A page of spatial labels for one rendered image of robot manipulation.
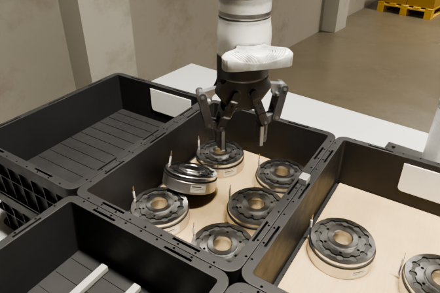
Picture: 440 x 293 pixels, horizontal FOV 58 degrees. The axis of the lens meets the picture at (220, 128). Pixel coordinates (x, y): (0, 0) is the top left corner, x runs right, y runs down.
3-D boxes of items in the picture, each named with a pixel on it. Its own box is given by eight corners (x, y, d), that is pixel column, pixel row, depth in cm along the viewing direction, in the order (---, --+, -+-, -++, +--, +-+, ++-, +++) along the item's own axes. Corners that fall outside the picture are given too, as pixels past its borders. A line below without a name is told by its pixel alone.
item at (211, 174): (186, 161, 83) (186, 158, 83) (226, 176, 78) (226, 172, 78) (154, 168, 75) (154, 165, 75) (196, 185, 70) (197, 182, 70)
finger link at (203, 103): (201, 85, 58) (214, 117, 61) (190, 89, 58) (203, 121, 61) (205, 93, 55) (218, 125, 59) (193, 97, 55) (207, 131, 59)
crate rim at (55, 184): (118, 80, 107) (117, 71, 105) (211, 106, 93) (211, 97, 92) (-29, 148, 78) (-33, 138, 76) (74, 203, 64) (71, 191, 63)
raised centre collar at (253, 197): (250, 193, 73) (250, 189, 73) (274, 202, 71) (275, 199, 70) (237, 208, 70) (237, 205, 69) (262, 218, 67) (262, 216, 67)
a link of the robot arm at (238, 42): (224, 74, 48) (225, 23, 45) (205, 46, 57) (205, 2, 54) (294, 68, 50) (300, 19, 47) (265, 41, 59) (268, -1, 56)
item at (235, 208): (245, 182, 76) (245, 180, 76) (293, 201, 72) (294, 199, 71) (217, 213, 69) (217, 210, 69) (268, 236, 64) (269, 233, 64)
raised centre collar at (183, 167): (188, 164, 80) (189, 161, 80) (208, 171, 77) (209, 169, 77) (173, 168, 76) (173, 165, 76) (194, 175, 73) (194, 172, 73)
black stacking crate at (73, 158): (122, 111, 111) (117, 73, 106) (211, 141, 98) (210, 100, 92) (-13, 187, 83) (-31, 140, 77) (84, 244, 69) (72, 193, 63)
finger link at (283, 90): (283, 85, 58) (268, 120, 60) (293, 87, 58) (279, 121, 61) (276, 78, 60) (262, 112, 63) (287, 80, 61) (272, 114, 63)
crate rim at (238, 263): (211, 107, 93) (211, 97, 92) (336, 144, 79) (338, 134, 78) (74, 203, 64) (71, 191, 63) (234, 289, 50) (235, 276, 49)
